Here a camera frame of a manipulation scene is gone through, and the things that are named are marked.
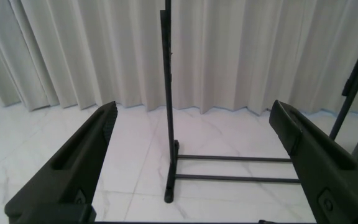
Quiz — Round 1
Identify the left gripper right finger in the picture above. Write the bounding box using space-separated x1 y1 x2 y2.
268 100 358 224

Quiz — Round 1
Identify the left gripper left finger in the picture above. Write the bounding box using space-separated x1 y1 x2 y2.
4 101 118 224

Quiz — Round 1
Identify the black clothes rack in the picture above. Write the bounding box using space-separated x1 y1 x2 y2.
159 0 358 203

